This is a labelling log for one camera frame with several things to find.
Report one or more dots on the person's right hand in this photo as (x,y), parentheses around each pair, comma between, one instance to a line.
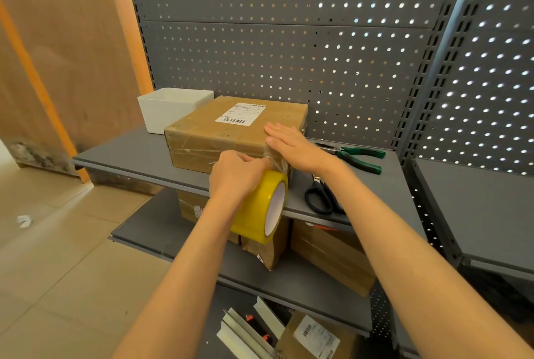
(302,150)

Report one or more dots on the person's left hand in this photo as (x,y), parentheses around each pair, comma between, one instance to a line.
(231,177)

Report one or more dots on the person's left fingers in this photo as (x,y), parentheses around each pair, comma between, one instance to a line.
(252,162)

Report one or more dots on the person's right fingers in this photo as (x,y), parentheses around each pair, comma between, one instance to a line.
(279,134)

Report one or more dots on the yellow packing tape roll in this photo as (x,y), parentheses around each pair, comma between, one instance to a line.
(255,215)

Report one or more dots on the taped cardboard box white label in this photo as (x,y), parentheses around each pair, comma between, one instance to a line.
(200,133)

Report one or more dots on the person's left forearm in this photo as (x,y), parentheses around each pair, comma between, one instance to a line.
(187,275)

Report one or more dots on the person's right forearm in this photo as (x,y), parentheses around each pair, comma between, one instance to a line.
(417,267)

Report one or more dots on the small cardboard box with sticker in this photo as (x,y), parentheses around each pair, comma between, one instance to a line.
(190,208)

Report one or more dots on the narrow brown cardboard box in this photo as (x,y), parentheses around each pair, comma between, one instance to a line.
(267,252)

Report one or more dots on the grey perforated back panel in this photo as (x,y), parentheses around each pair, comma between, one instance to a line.
(292,37)

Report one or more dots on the white plastic bin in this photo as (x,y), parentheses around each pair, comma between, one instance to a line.
(167,110)

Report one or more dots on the grey metal shelf board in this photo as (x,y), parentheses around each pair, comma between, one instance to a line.
(300,283)
(133,154)

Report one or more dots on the wide brown cardboard box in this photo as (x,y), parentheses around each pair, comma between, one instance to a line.
(329,256)

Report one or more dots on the white metal angle bar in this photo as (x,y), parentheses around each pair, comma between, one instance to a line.
(240,338)
(269,317)

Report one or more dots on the grey metal shelf upright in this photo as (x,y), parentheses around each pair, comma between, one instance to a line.
(434,58)

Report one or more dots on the cardboard box large white label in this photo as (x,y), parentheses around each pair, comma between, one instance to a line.
(308,336)

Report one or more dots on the brown plywood board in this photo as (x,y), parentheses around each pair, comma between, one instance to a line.
(71,58)

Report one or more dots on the grey adjoining shelf unit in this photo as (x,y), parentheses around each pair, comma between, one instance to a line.
(488,204)

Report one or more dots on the white paper scrap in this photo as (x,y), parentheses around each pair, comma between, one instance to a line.
(24,221)

